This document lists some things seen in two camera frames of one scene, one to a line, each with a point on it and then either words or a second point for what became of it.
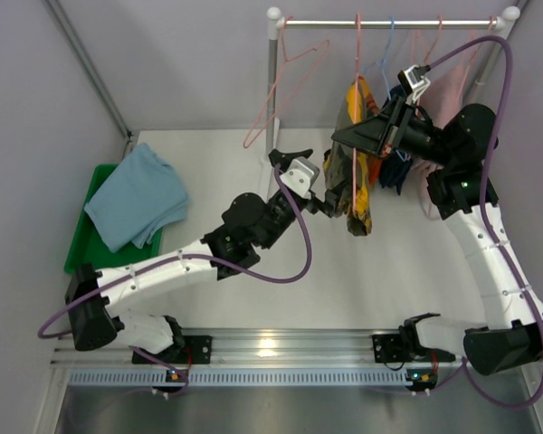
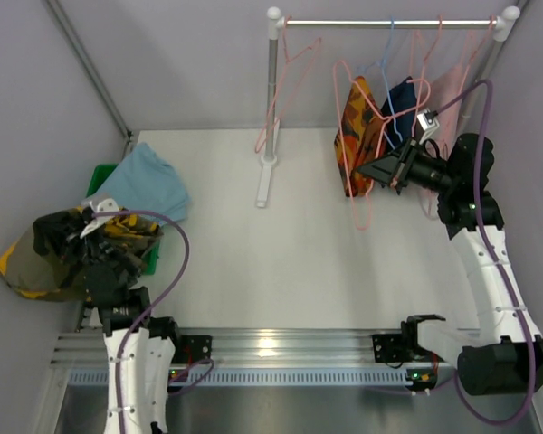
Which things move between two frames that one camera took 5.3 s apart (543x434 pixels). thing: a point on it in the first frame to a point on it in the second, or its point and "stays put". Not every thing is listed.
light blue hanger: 381,64 stays put
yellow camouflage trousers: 347,169 to 51,260
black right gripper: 393,131 to 402,165
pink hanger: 356,111 to 379,136
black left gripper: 311,199 to 92,247
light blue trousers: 138,199 stays put
